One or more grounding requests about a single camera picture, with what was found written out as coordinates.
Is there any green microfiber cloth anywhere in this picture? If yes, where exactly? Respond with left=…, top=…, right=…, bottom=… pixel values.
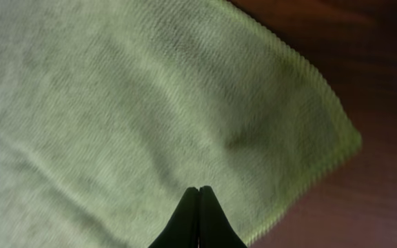
left=0, top=0, right=361, bottom=247

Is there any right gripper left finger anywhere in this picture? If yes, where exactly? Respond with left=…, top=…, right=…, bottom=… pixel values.
left=149, top=187, right=199, bottom=248

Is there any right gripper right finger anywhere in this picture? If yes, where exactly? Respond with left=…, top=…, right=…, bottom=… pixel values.
left=198, top=186, right=247, bottom=248

